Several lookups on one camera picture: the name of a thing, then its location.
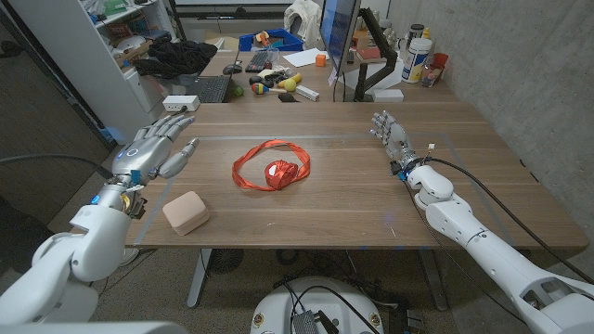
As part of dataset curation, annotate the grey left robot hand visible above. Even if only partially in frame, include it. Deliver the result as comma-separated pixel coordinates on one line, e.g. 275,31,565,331
90,114,200,219

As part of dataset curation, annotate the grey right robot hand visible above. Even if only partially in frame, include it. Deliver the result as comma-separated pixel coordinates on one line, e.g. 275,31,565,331
369,109,423,180

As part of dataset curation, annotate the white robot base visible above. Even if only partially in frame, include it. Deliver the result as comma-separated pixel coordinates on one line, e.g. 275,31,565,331
250,276,385,334

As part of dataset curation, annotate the white flat box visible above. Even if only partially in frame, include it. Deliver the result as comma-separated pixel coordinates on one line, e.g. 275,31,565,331
372,87,405,103

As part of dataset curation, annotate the small white oblong box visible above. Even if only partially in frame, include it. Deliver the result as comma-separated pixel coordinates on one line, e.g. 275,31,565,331
295,84,320,102

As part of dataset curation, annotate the orange ribbon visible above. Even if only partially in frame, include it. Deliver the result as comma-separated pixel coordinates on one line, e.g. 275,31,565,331
231,138,312,192

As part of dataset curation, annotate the white power strip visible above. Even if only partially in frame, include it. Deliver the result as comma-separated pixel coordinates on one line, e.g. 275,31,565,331
161,95,201,112

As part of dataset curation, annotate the clear glass jar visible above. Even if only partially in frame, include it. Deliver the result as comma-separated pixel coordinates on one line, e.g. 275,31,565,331
420,62,442,88

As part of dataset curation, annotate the white wipes canister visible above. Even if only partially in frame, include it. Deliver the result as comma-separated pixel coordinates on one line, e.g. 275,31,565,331
401,37,433,84

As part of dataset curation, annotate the red book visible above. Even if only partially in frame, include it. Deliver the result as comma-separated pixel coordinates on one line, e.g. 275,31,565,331
356,45,382,61

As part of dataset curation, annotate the black laptop keyboard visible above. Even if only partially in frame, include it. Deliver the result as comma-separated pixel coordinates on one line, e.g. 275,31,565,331
178,73,233,104

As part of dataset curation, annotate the white shelf unit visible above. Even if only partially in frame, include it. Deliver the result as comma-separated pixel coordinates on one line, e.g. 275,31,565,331
8,0,180,145

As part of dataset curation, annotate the black clothing pile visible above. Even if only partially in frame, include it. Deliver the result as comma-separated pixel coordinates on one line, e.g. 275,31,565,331
133,39,219,80

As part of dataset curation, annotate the dark lidded bottle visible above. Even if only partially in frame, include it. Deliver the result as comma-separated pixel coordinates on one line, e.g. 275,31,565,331
407,22,426,47

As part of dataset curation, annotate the computer monitor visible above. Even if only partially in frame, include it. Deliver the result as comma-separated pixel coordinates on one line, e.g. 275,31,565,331
319,0,362,75

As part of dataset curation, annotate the white paper sheet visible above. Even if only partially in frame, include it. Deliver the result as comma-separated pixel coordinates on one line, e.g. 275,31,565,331
282,47,329,69

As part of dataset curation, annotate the grey table leg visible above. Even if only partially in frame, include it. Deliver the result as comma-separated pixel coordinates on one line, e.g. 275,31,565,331
420,250,449,312
187,249,213,310

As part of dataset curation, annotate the colourful toy maraca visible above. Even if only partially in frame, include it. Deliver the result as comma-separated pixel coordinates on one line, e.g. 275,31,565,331
252,82,287,96

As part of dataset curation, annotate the blue plastic bin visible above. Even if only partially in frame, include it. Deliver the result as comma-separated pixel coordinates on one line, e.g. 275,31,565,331
239,28,305,52

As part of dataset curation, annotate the white jacket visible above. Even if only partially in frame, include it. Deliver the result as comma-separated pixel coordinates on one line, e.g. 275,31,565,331
283,0,324,47

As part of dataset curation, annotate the white robot torso edge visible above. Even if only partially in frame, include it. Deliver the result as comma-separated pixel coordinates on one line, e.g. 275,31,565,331
0,321,187,334

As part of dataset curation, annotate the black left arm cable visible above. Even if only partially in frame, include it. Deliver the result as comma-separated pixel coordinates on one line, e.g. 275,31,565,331
0,153,115,180

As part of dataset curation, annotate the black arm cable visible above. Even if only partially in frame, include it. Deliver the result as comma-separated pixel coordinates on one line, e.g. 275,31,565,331
420,156,594,284
0,153,115,180

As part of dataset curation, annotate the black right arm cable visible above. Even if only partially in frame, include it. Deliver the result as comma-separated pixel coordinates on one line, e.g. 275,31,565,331
420,156,594,284

